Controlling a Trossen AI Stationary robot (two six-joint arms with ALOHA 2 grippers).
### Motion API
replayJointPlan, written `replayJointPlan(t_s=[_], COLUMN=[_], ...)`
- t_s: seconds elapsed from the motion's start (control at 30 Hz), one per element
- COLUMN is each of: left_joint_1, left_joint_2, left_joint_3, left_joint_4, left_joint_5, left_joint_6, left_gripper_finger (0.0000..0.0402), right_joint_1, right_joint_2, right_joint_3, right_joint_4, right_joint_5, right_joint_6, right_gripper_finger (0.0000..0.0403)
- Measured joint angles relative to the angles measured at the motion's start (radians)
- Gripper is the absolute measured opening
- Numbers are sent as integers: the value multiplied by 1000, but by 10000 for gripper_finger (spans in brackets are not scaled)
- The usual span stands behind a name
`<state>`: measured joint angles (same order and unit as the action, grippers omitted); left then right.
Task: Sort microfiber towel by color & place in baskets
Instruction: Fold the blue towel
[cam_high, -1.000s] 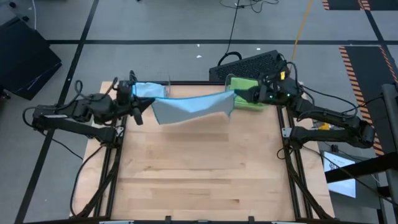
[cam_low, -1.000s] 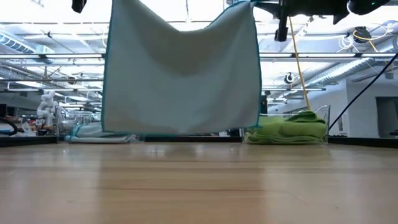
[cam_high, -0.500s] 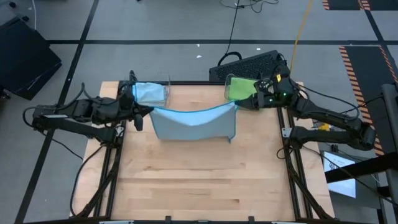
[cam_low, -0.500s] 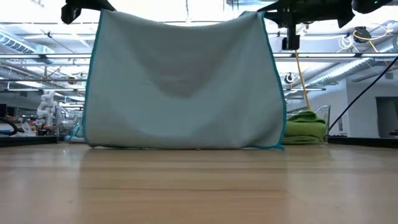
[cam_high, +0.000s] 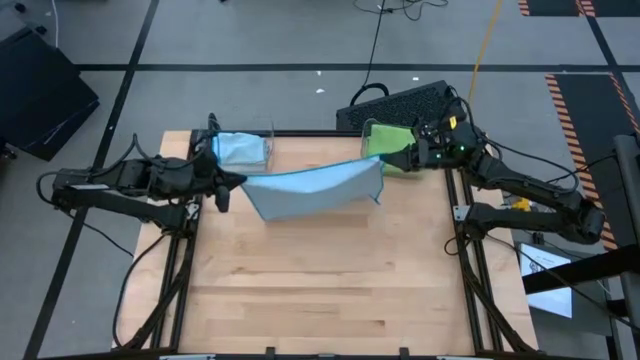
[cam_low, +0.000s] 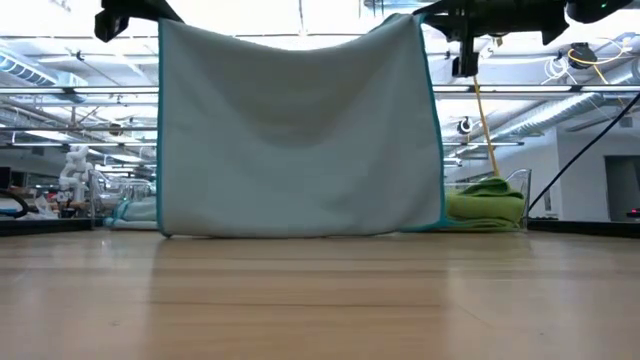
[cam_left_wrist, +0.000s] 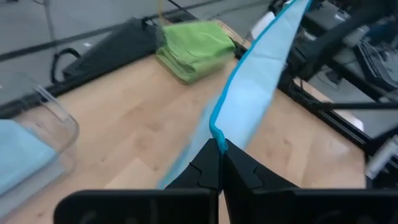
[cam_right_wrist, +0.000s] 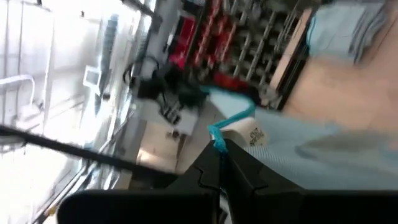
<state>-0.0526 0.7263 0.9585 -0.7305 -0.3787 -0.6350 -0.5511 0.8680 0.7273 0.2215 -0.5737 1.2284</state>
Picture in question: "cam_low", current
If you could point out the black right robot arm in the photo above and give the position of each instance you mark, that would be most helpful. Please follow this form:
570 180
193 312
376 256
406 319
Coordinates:
597 9

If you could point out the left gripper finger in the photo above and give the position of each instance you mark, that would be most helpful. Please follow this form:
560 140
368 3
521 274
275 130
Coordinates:
170 12

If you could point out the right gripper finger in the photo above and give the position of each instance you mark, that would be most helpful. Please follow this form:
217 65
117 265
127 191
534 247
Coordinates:
425 16

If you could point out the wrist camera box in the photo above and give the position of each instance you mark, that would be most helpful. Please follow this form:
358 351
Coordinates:
467 57
109 26

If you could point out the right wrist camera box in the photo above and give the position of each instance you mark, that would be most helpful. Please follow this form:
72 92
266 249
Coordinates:
467 57

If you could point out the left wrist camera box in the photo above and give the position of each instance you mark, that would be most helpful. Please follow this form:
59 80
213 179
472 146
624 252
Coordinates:
109 26

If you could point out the clear plastic basket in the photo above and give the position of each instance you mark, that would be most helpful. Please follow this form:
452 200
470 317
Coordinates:
526 185
120 195

